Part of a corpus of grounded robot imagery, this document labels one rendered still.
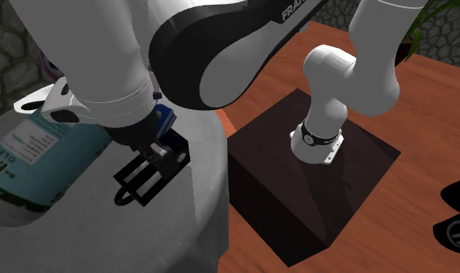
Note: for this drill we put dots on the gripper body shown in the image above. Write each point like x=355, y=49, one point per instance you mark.
x=133, y=132

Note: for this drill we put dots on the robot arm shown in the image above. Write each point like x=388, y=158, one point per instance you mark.
x=101, y=56

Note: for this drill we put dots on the blue and white object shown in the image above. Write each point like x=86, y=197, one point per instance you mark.
x=166, y=118

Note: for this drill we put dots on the teal box with white label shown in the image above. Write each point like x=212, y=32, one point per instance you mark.
x=63, y=162

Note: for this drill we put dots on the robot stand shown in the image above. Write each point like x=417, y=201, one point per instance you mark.
x=271, y=174

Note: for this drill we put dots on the green potted plant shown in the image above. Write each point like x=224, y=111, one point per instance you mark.
x=418, y=26

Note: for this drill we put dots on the black open frame holder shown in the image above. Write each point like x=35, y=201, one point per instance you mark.
x=179, y=157

